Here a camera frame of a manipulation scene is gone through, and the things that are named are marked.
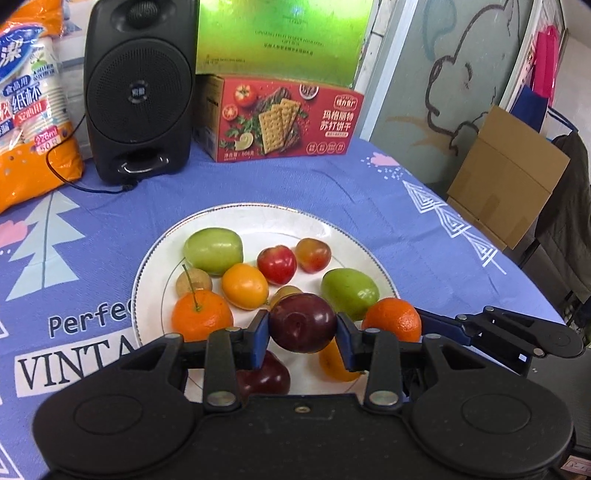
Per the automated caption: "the black speaker cable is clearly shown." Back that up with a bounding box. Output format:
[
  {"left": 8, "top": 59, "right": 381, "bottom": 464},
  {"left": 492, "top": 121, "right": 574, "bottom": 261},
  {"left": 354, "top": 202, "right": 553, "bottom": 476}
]
[{"left": 46, "top": 117, "right": 139, "bottom": 195}]

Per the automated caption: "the orange paper cup pack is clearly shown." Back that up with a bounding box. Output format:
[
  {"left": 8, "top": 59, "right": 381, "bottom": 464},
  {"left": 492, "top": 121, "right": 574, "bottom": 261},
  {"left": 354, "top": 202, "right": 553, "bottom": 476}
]
[{"left": 0, "top": 0, "right": 85, "bottom": 215}]

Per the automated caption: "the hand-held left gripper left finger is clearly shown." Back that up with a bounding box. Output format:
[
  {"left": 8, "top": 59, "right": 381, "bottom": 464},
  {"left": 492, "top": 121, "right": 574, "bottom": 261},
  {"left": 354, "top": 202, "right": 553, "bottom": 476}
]
[{"left": 115, "top": 310, "right": 270, "bottom": 414}]

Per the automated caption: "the brown longan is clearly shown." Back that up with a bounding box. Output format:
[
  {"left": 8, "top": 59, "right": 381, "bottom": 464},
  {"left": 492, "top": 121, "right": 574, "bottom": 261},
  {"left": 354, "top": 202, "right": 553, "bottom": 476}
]
[{"left": 176, "top": 270, "right": 213, "bottom": 301}]

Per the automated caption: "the red cracker box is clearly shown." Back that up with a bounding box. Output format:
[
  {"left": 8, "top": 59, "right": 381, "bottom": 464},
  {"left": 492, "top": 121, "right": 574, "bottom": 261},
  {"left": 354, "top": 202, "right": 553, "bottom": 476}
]
[{"left": 194, "top": 73, "right": 365, "bottom": 162}]

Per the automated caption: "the yellow orange fruit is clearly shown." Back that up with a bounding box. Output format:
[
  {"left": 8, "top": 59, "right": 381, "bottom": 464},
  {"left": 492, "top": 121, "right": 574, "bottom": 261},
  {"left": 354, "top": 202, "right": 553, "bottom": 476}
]
[
  {"left": 222, "top": 263, "right": 269, "bottom": 310},
  {"left": 318, "top": 339, "right": 365, "bottom": 383}
]

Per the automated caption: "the orange with green stem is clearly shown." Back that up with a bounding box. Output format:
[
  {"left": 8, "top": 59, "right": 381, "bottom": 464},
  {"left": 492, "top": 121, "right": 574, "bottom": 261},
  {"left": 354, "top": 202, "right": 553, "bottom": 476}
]
[{"left": 172, "top": 264, "right": 234, "bottom": 343}]

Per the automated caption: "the small brown fruit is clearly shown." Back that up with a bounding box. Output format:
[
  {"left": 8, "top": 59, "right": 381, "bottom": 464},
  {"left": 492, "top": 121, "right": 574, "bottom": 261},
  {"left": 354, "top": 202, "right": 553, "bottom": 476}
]
[{"left": 270, "top": 285, "right": 303, "bottom": 310}]

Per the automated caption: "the brown cardboard box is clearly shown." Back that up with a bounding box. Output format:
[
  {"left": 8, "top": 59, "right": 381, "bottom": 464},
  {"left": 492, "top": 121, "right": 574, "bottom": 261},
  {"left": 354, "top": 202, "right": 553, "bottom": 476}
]
[{"left": 447, "top": 105, "right": 571, "bottom": 252}]

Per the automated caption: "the large green jujube fruit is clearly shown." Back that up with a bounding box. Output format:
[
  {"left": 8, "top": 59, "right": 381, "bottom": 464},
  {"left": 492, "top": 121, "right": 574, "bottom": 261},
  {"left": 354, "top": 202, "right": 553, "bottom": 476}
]
[{"left": 183, "top": 227, "right": 243, "bottom": 276}]

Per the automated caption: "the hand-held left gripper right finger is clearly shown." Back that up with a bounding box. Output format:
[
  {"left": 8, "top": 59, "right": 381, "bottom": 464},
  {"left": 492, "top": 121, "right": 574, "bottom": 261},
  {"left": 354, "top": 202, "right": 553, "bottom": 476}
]
[{"left": 337, "top": 312, "right": 490, "bottom": 414}]

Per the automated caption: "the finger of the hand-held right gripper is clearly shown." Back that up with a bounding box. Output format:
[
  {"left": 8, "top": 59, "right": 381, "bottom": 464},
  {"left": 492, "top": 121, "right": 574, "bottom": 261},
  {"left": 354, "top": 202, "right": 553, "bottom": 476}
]
[
  {"left": 418, "top": 305, "right": 555, "bottom": 357},
  {"left": 471, "top": 343, "right": 528, "bottom": 378}
]

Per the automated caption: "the round orange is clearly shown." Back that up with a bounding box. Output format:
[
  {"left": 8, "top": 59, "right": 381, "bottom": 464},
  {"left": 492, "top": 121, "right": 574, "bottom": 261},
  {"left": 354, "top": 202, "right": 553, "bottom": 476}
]
[{"left": 361, "top": 298, "right": 423, "bottom": 343}]

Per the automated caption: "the green gift box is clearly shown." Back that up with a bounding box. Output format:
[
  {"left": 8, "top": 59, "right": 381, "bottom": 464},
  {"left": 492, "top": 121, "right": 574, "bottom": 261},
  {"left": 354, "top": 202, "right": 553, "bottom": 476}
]
[{"left": 196, "top": 0, "right": 375, "bottom": 90}]

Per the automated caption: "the blue bag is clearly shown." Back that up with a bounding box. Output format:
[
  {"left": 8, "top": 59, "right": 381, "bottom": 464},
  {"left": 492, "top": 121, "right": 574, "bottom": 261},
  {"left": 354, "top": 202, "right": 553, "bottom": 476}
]
[{"left": 510, "top": 85, "right": 550, "bottom": 132}]

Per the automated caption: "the small red fruit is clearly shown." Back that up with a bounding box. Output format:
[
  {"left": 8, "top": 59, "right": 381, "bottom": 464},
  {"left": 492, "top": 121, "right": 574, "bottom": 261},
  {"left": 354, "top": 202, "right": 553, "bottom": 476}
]
[{"left": 257, "top": 246, "right": 297, "bottom": 285}]

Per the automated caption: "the white round plate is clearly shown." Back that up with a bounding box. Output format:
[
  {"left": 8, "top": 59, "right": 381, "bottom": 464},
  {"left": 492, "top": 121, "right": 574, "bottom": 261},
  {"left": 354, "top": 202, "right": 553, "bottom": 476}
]
[{"left": 131, "top": 203, "right": 402, "bottom": 398}]

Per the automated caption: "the blue printed tablecloth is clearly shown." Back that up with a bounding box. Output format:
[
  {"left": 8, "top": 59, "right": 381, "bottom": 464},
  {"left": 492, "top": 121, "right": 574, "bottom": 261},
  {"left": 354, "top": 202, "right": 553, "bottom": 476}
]
[{"left": 0, "top": 138, "right": 566, "bottom": 480}]

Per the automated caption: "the black speaker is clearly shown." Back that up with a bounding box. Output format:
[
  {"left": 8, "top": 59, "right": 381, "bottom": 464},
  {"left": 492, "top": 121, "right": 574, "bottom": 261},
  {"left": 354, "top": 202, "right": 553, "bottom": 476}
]
[{"left": 83, "top": 0, "right": 200, "bottom": 185}]

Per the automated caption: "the dark jacket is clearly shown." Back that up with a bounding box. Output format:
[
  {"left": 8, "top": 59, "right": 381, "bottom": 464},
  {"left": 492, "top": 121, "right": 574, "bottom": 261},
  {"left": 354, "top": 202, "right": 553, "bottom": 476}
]
[{"left": 536, "top": 131, "right": 591, "bottom": 342}]

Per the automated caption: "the pink bag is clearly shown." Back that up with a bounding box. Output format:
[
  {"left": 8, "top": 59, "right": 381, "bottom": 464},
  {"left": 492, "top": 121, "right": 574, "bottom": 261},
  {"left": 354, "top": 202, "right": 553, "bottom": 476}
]
[{"left": 531, "top": 25, "right": 566, "bottom": 97}]

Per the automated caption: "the red green fruit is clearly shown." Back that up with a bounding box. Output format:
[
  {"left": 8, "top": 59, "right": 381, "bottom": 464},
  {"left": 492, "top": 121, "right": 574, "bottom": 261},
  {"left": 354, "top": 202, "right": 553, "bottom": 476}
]
[{"left": 295, "top": 237, "right": 332, "bottom": 274}]

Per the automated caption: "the dark red plum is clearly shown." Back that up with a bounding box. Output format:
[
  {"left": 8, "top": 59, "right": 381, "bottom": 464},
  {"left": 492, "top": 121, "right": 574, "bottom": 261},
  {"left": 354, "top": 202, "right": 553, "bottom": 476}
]
[
  {"left": 235, "top": 350, "right": 291, "bottom": 400},
  {"left": 269, "top": 293, "right": 338, "bottom": 355}
]

